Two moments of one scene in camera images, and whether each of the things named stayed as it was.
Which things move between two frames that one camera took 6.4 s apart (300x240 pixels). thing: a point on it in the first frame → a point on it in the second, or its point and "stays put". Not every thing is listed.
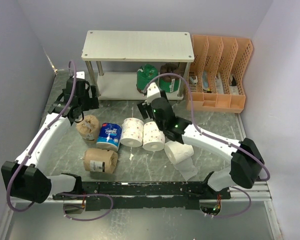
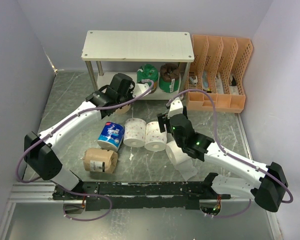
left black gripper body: [88, 103] → [129, 94]
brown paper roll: [99, 160] stays put
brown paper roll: [88, 128] → [123, 110]
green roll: [144, 73] stays put
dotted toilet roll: [153, 139] stays put
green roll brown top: [171, 83] stays put
